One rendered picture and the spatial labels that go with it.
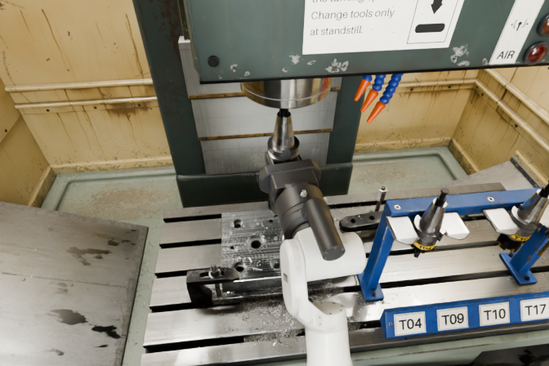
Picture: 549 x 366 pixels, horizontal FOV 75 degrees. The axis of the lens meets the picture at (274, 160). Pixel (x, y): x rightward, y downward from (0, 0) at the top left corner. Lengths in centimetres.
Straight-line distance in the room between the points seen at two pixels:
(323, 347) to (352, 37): 42
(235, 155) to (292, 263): 80
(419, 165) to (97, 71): 156
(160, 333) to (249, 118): 67
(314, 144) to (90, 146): 107
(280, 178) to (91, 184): 141
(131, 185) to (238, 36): 156
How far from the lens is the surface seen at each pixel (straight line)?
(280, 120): 66
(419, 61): 43
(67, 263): 148
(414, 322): 102
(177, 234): 119
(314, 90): 56
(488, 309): 111
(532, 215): 92
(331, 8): 37
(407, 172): 192
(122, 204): 179
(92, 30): 155
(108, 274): 146
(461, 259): 123
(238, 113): 117
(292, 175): 66
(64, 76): 168
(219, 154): 128
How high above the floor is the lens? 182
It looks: 41 degrees down
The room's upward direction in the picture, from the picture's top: straight up
